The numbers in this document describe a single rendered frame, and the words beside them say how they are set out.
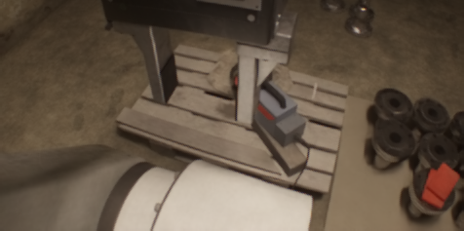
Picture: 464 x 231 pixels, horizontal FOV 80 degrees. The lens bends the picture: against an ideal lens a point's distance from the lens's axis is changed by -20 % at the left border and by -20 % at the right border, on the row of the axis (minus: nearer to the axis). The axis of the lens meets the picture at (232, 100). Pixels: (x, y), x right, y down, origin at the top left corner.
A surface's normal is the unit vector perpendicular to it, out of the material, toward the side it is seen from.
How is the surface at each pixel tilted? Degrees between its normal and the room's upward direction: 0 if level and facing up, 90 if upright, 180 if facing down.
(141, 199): 4
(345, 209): 0
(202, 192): 17
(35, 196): 90
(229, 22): 90
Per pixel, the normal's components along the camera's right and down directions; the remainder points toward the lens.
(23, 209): 0.95, 0.22
